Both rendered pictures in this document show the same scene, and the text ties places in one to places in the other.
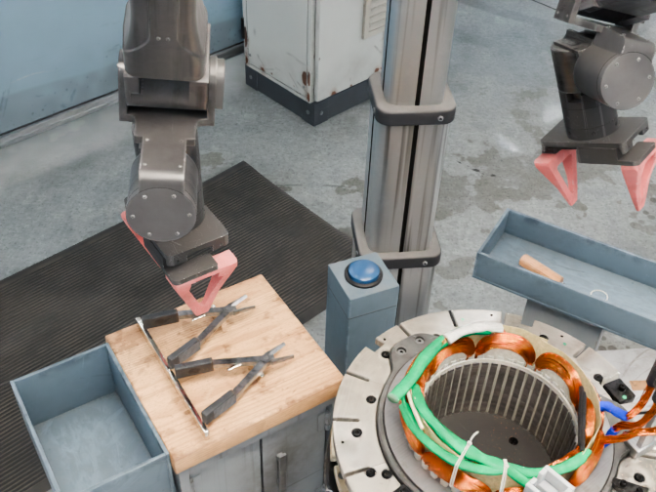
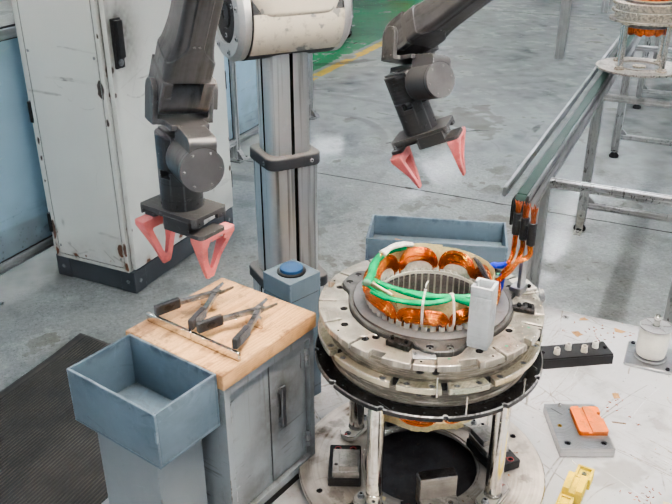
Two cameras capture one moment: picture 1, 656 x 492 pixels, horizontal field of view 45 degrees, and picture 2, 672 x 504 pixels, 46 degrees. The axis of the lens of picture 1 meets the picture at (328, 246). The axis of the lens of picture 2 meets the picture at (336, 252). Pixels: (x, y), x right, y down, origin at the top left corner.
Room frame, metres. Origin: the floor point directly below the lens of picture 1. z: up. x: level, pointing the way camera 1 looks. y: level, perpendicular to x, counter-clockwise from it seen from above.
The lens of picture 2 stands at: (-0.41, 0.30, 1.66)
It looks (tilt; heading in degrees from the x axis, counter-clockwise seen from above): 26 degrees down; 340
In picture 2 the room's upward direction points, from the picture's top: straight up
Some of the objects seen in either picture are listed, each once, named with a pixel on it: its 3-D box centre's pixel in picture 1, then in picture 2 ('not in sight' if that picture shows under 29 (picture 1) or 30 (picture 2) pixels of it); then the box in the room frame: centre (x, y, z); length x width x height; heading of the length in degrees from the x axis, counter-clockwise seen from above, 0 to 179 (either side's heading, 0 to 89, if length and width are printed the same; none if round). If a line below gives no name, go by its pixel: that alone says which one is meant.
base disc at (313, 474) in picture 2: not in sight; (420, 464); (0.47, -0.17, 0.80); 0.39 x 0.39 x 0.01
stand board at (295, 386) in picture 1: (223, 363); (223, 328); (0.57, 0.11, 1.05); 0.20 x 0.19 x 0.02; 124
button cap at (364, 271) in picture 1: (363, 270); (291, 267); (0.74, -0.05, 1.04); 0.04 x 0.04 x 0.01
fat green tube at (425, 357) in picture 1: (438, 356); (381, 262); (0.51, -0.11, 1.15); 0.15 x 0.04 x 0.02; 129
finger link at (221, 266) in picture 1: (192, 271); (200, 244); (0.57, 0.13, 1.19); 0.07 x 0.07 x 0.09; 36
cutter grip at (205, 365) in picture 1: (193, 367); (210, 323); (0.54, 0.13, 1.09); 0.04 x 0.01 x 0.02; 109
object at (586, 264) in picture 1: (558, 339); (433, 298); (0.75, -0.32, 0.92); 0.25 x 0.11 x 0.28; 61
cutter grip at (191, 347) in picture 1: (184, 352); (197, 318); (0.56, 0.15, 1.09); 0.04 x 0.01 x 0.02; 140
